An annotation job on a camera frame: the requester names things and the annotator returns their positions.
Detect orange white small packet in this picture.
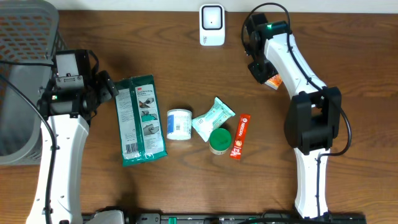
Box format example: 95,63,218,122
265,74,283,90

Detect green white instruction package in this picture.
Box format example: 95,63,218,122
115,75,167,167

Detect teal wet wipes pack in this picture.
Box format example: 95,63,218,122
192,97,235,142

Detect green lid small jar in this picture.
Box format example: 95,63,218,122
209,128,232,155

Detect white plastic bottle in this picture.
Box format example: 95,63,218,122
167,109,192,141

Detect red Nescafe stick sachet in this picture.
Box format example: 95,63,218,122
229,114,251,160

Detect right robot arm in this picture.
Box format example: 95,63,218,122
243,14,341,219

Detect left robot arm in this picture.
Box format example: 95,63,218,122
26,71,119,223

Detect white barcode scanner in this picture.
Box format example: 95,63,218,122
199,4,226,46

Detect grey plastic mesh basket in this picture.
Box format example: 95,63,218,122
1,0,67,166

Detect right black cable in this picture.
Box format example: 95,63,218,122
241,2,353,218

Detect black cable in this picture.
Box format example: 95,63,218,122
0,58,60,224
241,2,353,218

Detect left black cable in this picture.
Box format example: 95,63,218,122
0,58,60,224

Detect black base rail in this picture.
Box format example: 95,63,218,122
83,210,367,224

